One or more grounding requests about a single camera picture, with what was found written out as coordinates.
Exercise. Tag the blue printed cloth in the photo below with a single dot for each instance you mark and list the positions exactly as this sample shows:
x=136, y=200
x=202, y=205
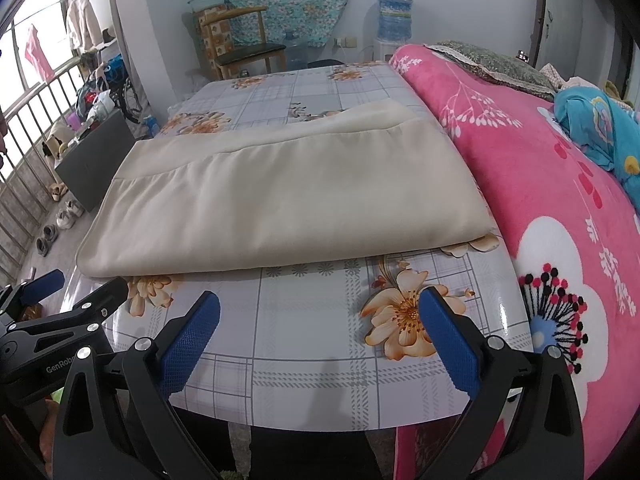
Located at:
x=595, y=120

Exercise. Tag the pale checked cloth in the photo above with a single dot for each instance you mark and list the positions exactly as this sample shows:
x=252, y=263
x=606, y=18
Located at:
x=560, y=72

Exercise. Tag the pink floral blanket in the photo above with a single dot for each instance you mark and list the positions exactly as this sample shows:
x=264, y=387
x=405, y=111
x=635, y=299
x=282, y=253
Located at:
x=530, y=170

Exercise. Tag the hanging pink garment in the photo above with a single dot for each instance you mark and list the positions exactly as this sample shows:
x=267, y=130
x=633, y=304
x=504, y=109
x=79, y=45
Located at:
x=37, y=55

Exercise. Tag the blue water jug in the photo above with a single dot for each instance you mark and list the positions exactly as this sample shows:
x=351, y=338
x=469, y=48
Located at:
x=395, y=17

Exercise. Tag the dark grey cabinet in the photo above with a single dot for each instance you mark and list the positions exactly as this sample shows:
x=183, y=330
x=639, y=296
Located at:
x=95, y=160

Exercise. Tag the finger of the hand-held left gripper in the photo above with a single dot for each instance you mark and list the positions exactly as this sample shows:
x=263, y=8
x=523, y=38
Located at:
x=42, y=282
x=102, y=297

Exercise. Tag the cream zip jacket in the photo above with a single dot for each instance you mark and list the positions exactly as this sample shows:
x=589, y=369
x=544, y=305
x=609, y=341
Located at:
x=280, y=200

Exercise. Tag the empty clear water jug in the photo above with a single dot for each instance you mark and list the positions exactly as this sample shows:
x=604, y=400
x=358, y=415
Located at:
x=297, y=52

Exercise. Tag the hanging beige garment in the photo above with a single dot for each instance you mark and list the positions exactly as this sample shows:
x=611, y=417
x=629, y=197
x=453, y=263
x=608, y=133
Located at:
x=82, y=22

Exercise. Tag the pile of household clutter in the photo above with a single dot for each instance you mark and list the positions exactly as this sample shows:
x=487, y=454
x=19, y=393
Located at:
x=107, y=90

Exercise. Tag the metal window railing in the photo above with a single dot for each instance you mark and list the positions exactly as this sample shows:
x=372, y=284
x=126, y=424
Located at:
x=30, y=125

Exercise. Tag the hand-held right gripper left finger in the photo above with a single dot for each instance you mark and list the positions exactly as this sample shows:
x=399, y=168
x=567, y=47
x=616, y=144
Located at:
x=192, y=340

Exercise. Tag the white door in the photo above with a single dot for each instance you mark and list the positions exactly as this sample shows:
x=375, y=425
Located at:
x=565, y=25

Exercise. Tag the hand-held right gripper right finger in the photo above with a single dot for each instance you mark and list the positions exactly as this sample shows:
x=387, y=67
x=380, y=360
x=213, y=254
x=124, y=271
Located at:
x=447, y=345

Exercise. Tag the white power socket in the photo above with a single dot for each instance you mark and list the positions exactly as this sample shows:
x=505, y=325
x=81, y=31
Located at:
x=346, y=42

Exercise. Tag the teal plastic basin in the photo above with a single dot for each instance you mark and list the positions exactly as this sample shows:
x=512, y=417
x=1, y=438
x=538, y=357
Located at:
x=207, y=1

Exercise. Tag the wooden armchair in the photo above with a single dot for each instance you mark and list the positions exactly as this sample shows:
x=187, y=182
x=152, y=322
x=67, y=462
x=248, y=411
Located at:
x=250, y=52

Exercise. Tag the floral checked tablecloth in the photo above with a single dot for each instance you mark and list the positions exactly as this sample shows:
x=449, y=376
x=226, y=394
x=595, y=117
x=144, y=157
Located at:
x=310, y=350

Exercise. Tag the row of shoes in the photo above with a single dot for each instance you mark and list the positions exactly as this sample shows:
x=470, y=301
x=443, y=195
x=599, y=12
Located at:
x=62, y=215

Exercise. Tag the white water dispenser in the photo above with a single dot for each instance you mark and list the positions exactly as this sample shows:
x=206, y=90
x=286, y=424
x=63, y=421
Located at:
x=387, y=50

